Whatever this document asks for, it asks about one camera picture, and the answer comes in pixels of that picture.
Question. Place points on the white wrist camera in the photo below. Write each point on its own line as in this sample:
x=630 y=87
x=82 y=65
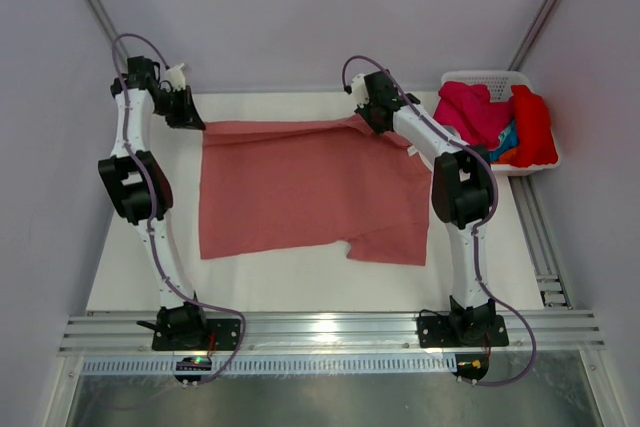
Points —
x=176 y=77
x=357 y=87

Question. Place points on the right side aluminium rail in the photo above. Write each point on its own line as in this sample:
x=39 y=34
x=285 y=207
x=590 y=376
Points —
x=538 y=239

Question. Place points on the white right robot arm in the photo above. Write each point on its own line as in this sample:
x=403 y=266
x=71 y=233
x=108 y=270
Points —
x=463 y=194

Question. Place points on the salmon pink t shirt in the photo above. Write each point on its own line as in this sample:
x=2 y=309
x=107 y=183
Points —
x=277 y=185

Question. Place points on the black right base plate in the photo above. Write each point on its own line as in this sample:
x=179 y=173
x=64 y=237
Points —
x=434 y=330

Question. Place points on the aluminium mounting rail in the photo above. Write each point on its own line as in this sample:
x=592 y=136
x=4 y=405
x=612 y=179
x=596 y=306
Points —
x=117 y=332

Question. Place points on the black controller board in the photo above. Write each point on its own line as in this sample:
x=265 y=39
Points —
x=192 y=369
x=471 y=367

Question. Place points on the orange garment in basket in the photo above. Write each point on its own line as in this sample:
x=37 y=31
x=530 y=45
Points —
x=508 y=157

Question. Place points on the right black controller board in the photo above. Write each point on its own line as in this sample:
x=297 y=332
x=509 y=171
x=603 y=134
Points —
x=471 y=367

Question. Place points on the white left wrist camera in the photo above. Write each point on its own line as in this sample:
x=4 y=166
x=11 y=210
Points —
x=176 y=77

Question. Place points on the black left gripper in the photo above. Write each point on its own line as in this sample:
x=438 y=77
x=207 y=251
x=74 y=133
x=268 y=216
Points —
x=188 y=117

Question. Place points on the magenta t shirt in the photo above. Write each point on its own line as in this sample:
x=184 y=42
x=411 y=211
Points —
x=469 y=110

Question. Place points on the left black controller board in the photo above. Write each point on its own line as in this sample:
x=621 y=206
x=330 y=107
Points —
x=192 y=369

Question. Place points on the red t shirt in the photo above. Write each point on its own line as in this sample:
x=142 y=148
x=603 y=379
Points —
x=533 y=121

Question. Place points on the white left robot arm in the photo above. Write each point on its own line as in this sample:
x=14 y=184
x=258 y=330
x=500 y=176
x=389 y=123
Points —
x=141 y=193

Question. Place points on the right aluminium corner post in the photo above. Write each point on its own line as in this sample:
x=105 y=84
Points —
x=540 y=22

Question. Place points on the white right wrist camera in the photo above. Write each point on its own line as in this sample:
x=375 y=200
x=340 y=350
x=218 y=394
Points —
x=357 y=87

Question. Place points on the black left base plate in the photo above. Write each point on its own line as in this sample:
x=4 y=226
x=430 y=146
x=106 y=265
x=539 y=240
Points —
x=214 y=334

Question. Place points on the blue garment in basket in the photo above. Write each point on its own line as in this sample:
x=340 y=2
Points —
x=508 y=139

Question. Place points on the slotted grey cable duct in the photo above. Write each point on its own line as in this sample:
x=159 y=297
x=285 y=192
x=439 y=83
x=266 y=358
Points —
x=271 y=364

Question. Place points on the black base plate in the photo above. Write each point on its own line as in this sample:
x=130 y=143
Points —
x=214 y=334
x=434 y=330

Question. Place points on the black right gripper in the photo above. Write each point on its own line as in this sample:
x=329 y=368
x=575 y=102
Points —
x=362 y=109

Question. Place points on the white perforated plastic basket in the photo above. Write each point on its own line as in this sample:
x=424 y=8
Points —
x=499 y=83

